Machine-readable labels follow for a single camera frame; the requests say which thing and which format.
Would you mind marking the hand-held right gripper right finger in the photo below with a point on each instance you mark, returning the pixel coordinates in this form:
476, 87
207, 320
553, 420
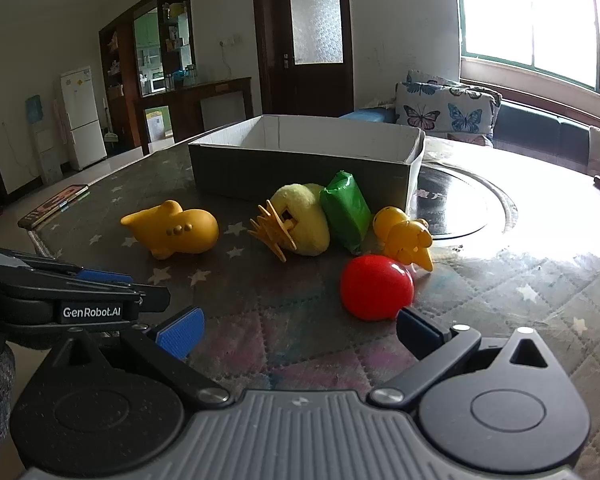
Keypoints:
416, 331

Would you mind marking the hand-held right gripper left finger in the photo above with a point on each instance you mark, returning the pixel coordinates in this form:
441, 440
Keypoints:
180, 332

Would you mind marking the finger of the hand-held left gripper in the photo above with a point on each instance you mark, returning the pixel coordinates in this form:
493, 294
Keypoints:
105, 276
152, 297

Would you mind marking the red ball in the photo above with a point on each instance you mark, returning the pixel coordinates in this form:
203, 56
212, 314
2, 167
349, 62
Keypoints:
375, 287

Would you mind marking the yellow duck toy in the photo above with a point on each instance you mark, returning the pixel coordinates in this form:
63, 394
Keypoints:
405, 237

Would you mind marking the green packet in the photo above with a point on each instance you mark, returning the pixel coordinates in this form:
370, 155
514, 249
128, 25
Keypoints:
345, 210

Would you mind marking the yellow plush toy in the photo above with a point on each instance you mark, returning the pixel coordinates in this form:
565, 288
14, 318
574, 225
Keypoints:
310, 225

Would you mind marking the grey cardboard box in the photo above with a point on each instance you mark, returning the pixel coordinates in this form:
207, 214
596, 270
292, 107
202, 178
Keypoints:
280, 175

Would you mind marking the grey quilted desktop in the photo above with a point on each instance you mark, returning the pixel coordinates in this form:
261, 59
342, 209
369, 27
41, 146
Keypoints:
280, 300

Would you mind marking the smartphone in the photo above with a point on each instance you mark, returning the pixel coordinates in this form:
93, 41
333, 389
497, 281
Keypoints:
55, 205

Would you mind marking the round black turntable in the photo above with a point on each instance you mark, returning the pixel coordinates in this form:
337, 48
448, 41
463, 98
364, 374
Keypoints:
460, 205

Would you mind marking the white water dispenser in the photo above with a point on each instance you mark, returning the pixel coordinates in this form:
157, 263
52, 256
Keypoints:
47, 155

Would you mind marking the white refrigerator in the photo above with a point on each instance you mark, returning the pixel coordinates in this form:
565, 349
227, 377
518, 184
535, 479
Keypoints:
82, 120

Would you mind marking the dark wooden cabinet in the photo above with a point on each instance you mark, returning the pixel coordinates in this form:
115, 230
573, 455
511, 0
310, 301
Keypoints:
125, 85

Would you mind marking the butterfly print pillow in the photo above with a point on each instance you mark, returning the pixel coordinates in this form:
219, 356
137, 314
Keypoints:
445, 110

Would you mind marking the blue sofa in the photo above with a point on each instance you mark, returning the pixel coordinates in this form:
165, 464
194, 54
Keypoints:
530, 130

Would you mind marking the dark wooden door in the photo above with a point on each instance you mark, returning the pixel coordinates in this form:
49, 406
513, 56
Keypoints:
275, 85

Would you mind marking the window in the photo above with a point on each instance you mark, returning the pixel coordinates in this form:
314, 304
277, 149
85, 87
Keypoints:
530, 10

